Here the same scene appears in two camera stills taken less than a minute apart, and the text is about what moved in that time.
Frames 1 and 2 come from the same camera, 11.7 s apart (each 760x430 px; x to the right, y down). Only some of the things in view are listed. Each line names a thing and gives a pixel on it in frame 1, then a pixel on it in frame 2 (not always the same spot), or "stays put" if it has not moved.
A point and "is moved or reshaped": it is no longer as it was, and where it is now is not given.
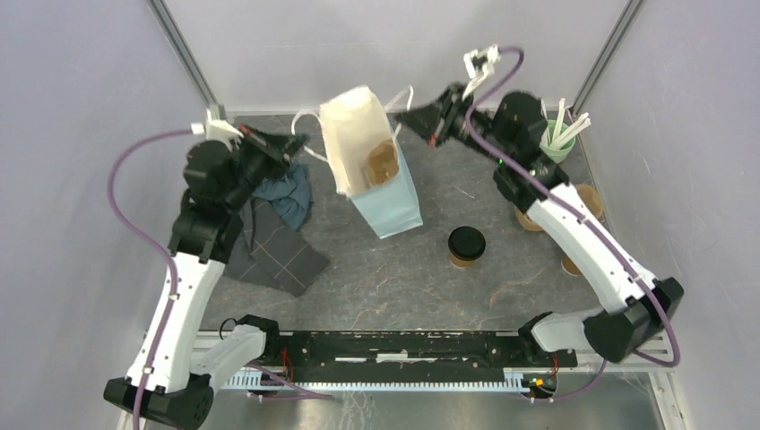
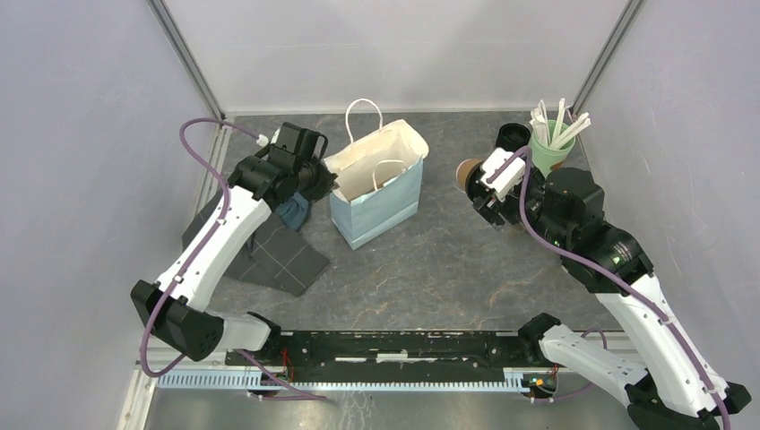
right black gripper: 424,120 -> 489,205
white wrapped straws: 557,140 stays put
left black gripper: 281,157 -> 326,184
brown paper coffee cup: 461,263 -> 463,168
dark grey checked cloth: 268,252 stays put
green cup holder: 559,154 stays put
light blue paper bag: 358,134 is moved or reshaped
